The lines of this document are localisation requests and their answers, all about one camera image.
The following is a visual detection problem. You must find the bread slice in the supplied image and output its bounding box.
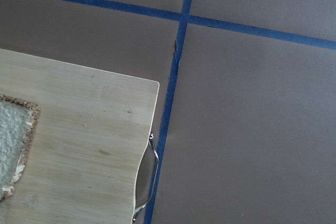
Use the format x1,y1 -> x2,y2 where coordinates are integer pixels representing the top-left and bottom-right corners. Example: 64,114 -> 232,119
1,94 -> 41,201

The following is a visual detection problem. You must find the bamboo cutting board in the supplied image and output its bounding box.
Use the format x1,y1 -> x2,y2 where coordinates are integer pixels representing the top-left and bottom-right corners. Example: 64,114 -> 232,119
1,50 -> 160,223

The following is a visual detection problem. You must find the metal cutting board handle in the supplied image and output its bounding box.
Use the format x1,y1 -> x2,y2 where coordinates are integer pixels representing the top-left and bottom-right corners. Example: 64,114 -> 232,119
132,132 -> 160,223

